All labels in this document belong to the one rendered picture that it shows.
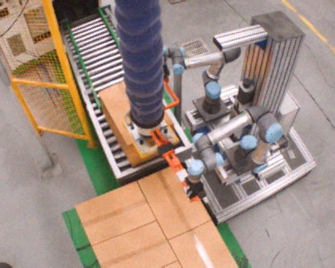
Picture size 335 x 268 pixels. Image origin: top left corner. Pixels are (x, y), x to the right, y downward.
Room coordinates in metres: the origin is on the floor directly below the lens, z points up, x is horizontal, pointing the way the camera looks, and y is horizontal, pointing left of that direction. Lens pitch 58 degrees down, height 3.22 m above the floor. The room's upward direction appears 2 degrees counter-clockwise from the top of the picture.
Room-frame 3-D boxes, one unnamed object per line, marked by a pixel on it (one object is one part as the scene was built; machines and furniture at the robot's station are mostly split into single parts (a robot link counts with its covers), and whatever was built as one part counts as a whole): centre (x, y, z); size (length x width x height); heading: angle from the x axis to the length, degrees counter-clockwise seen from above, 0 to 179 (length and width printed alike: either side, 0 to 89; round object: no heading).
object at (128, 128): (1.29, 0.21, 1.12); 0.34 x 0.10 x 0.05; 27
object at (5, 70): (1.67, 1.25, 1.62); 0.20 x 0.05 x 0.30; 24
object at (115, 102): (1.67, 0.26, 0.75); 0.60 x 0.40 x 0.40; 28
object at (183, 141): (2.55, 0.29, 0.50); 2.31 x 0.05 x 0.19; 24
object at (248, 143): (1.12, -0.54, 1.20); 0.13 x 0.12 x 0.14; 23
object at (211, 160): (0.87, -0.23, 1.53); 0.11 x 0.11 x 0.08; 23
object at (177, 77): (2.08, -0.11, 0.50); 0.07 x 0.07 x 1.00; 24
